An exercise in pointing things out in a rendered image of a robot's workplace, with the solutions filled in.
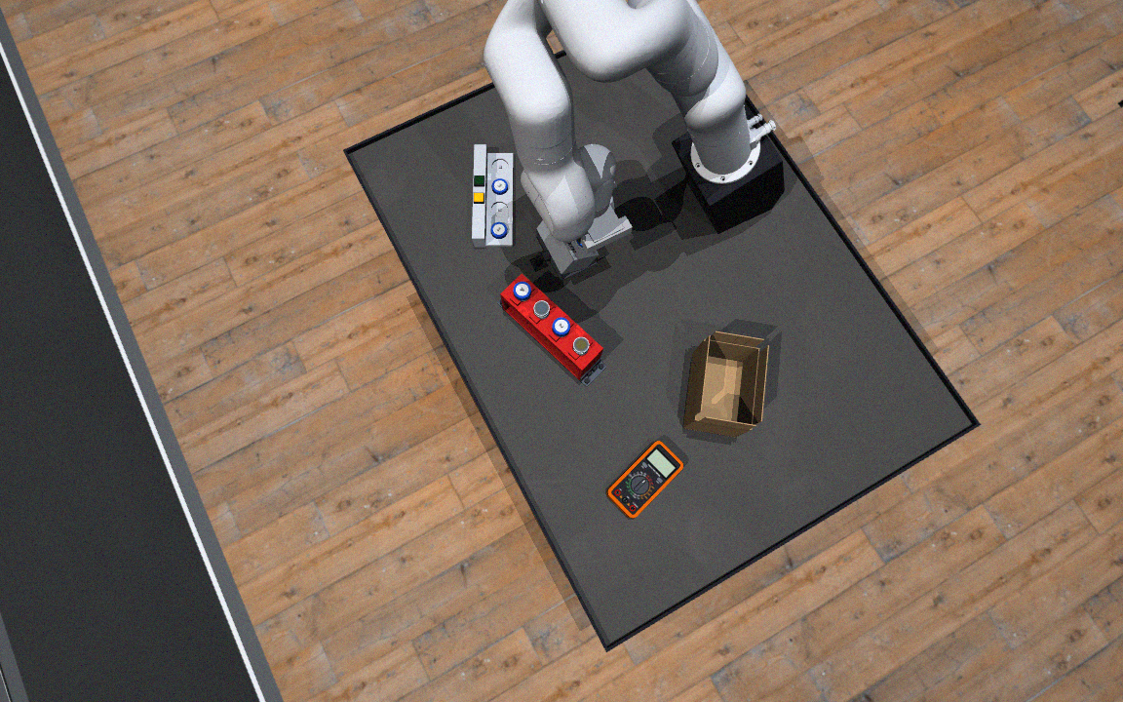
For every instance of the orange digital multimeter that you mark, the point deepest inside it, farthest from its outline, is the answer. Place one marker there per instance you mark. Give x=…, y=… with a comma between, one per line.
x=644, y=479

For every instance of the brown cardboard box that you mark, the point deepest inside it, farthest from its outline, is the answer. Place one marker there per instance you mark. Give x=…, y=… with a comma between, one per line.
x=723, y=392

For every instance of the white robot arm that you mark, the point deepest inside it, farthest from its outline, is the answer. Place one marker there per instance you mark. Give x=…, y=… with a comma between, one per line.
x=609, y=40

